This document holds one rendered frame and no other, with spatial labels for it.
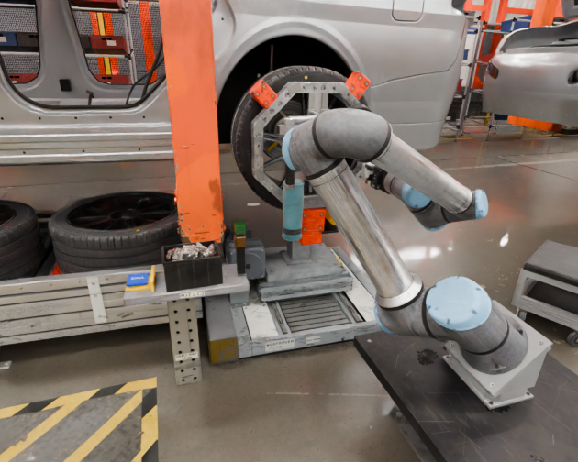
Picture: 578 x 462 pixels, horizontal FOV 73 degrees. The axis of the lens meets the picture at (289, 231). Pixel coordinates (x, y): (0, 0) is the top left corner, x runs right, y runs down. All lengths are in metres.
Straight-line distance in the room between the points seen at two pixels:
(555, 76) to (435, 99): 1.66
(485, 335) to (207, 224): 1.01
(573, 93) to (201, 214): 3.05
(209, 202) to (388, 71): 1.20
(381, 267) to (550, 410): 0.64
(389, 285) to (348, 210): 0.27
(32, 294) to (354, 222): 1.30
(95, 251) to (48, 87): 2.20
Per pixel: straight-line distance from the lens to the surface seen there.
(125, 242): 1.79
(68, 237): 1.89
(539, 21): 5.95
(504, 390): 1.32
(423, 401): 1.29
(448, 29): 2.39
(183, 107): 1.44
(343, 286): 2.08
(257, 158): 1.66
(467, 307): 1.12
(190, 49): 1.43
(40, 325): 1.91
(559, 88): 3.85
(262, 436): 1.53
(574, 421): 1.43
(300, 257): 2.06
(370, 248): 1.09
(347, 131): 0.92
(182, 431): 1.58
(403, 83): 2.27
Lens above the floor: 1.19
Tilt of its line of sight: 23 degrees down
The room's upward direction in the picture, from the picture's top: 1 degrees clockwise
